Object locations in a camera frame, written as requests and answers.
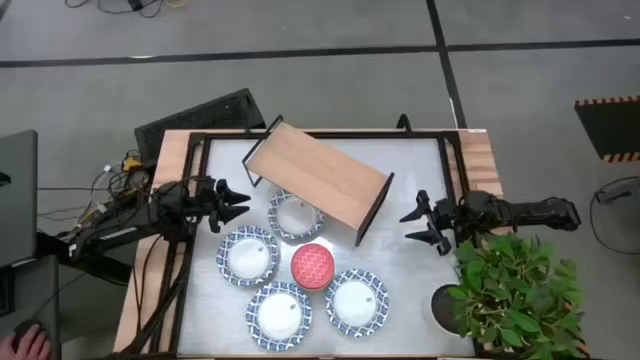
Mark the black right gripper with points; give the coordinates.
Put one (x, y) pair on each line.
(447, 217)

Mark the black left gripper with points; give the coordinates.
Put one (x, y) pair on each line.
(214, 210)

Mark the blue patterned paper bowl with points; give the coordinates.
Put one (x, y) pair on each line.
(247, 257)
(292, 218)
(278, 316)
(356, 303)

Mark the red patterned ceramic bowl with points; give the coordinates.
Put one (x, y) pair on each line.
(313, 266)

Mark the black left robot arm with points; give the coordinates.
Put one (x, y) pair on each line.
(150, 215)

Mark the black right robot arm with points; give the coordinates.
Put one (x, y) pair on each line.
(525, 212)

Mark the white plant pot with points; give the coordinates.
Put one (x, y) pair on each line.
(441, 307)

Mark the black clamp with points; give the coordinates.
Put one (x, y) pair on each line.
(404, 122)

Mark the yellow connector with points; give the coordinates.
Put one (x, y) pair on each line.
(132, 163)

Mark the green leafy plant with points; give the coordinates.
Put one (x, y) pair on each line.
(520, 295)

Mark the black mat with striped edges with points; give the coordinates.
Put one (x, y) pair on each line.
(612, 130)

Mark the dark grey desk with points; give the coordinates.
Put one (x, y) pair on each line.
(45, 300)

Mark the dark grey monitor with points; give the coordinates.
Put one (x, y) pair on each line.
(17, 200)

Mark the black computer mouse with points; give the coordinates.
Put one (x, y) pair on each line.
(27, 326)

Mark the person's hand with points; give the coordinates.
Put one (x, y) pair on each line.
(27, 347)

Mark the wooden shelf with black frame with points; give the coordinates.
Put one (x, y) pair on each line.
(320, 175)

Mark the black metal table frame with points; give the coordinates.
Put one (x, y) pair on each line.
(325, 134)

